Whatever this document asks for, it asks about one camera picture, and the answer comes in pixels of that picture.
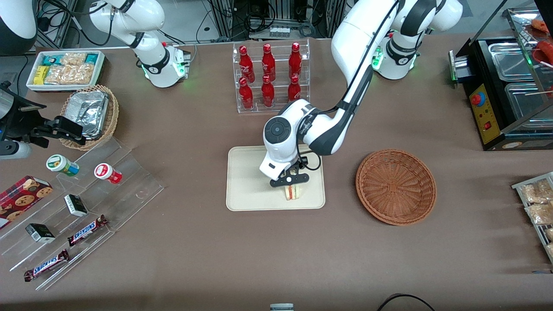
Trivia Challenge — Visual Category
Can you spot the green lid snack cup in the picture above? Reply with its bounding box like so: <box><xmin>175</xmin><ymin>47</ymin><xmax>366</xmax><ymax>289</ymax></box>
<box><xmin>46</xmin><ymin>154</ymin><xmax>80</xmax><ymax>177</ymax></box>

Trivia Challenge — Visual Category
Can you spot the black food warmer machine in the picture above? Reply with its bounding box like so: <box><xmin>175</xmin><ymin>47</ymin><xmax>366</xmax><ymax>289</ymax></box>
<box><xmin>448</xmin><ymin>0</ymin><xmax>553</xmax><ymax>152</ymax></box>

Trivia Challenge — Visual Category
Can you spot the clear bag of crackers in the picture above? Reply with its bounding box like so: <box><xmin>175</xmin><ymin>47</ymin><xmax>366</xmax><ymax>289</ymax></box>
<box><xmin>60</xmin><ymin>52</ymin><xmax>89</xmax><ymax>67</ymax></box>
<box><xmin>44</xmin><ymin>64</ymin><xmax>95</xmax><ymax>86</ymax></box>

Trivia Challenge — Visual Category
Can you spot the white rectangular snack bin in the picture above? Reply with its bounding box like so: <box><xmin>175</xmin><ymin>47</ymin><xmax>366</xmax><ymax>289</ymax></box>
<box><xmin>26</xmin><ymin>50</ymin><xmax>106</xmax><ymax>92</ymax></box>

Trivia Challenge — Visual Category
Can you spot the clear acrylic stepped display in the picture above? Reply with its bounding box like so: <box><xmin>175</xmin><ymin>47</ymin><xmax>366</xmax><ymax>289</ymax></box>
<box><xmin>0</xmin><ymin>136</ymin><xmax>165</xmax><ymax>291</ymax></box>

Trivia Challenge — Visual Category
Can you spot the brown wicker basket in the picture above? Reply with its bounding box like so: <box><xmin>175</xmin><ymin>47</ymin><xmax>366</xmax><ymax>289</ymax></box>
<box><xmin>356</xmin><ymin>149</ymin><xmax>437</xmax><ymax>226</ymax></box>

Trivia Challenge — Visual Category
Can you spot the tan wicker basket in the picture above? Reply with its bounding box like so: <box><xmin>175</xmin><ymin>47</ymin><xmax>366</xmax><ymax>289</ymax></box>
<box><xmin>60</xmin><ymin>85</ymin><xmax>120</xmax><ymax>151</ymax></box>

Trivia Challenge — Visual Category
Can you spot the aluminium equipment frame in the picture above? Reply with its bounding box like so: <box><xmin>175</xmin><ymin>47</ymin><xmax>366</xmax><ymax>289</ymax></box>
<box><xmin>210</xmin><ymin>0</ymin><xmax>348</xmax><ymax>41</ymax></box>

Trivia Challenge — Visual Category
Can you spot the clear bag of pastry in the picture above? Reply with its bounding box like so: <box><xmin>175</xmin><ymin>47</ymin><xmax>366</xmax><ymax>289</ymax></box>
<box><xmin>525</xmin><ymin>202</ymin><xmax>553</xmax><ymax>225</ymax></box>
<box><xmin>520</xmin><ymin>179</ymin><xmax>553</xmax><ymax>203</ymax></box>

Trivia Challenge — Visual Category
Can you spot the steel food pan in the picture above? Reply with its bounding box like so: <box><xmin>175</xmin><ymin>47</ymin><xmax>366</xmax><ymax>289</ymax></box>
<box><xmin>488</xmin><ymin>42</ymin><xmax>535</xmax><ymax>83</ymax></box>
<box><xmin>505</xmin><ymin>82</ymin><xmax>553</xmax><ymax>130</ymax></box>

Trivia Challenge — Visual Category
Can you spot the red soda bottle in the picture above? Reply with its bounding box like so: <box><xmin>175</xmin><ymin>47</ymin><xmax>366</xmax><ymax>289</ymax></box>
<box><xmin>289</xmin><ymin>42</ymin><xmax>302</xmax><ymax>80</ymax></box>
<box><xmin>239</xmin><ymin>45</ymin><xmax>255</xmax><ymax>83</ymax></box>
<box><xmin>288</xmin><ymin>75</ymin><xmax>302</xmax><ymax>104</ymax></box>
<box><xmin>261</xmin><ymin>75</ymin><xmax>275</xmax><ymax>108</ymax></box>
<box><xmin>262</xmin><ymin>44</ymin><xmax>276</xmax><ymax>82</ymax></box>
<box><xmin>239</xmin><ymin>77</ymin><xmax>254</xmax><ymax>110</ymax></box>

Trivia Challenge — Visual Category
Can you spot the red lid snack cup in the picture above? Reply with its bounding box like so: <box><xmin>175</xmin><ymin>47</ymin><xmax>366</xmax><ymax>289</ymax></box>
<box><xmin>94</xmin><ymin>163</ymin><xmax>123</xmax><ymax>185</ymax></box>

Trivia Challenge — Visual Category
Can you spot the red cookie box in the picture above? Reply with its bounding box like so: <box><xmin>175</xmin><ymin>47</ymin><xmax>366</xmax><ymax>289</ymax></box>
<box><xmin>0</xmin><ymin>175</ymin><xmax>54</xmax><ymax>230</ymax></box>

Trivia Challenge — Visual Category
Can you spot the tray of packaged snacks right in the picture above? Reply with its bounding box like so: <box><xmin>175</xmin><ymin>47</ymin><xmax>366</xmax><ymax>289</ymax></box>
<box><xmin>512</xmin><ymin>172</ymin><xmax>553</xmax><ymax>264</ymax></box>

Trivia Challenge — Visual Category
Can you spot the black cable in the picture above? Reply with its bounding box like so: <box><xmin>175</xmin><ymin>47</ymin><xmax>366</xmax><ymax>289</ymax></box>
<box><xmin>377</xmin><ymin>293</ymin><xmax>437</xmax><ymax>311</ymax></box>

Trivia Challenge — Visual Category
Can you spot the cream plastic tray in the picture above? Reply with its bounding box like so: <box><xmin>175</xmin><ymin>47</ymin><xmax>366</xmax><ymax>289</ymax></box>
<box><xmin>226</xmin><ymin>144</ymin><xmax>326</xmax><ymax>212</ymax></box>

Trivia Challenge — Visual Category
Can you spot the small black box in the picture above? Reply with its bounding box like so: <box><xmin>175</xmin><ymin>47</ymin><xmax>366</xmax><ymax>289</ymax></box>
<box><xmin>25</xmin><ymin>223</ymin><xmax>56</xmax><ymax>243</ymax></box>
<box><xmin>64</xmin><ymin>194</ymin><xmax>88</xmax><ymax>217</ymax></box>

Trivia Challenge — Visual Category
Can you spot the clear acrylic bottle rack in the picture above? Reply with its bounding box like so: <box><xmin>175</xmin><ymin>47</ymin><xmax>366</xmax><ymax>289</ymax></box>
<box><xmin>232</xmin><ymin>38</ymin><xmax>311</xmax><ymax>114</ymax></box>

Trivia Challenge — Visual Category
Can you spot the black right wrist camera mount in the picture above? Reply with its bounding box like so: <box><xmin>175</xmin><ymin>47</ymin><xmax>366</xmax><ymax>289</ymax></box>
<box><xmin>0</xmin><ymin>83</ymin><xmax>47</xmax><ymax>130</ymax></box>

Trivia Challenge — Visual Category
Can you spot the silver foil packet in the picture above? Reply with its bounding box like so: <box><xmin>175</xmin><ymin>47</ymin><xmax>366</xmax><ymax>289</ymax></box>
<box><xmin>65</xmin><ymin>91</ymin><xmax>109</xmax><ymax>140</ymax></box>

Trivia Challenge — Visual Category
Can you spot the snickers chocolate bar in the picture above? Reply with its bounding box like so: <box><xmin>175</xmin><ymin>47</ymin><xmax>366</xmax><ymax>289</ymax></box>
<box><xmin>24</xmin><ymin>249</ymin><xmax>70</xmax><ymax>282</ymax></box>
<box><xmin>67</xmin><ymin>215</ymin><xmax>108</xmax><ymax>247</ymax></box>

